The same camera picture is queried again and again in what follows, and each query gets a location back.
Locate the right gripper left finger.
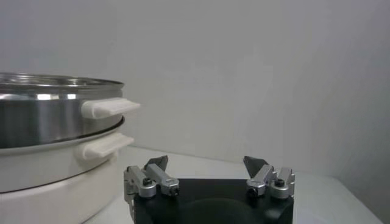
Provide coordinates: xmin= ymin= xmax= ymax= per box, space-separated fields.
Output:
xmin=123 ymin=155 xmax=180 ymax=214

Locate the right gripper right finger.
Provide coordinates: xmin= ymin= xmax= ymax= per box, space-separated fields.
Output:
xmin=243 ymin=155 xmax=296 ymax=199

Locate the perforated steel steamer basket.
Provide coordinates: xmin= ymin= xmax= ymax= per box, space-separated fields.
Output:
xmin=0 ymin=72 xmax=141 ymax=150

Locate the white electric pot base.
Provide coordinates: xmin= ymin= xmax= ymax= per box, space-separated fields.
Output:
xmin=0 ymin=117 xmax=135 ymax=224

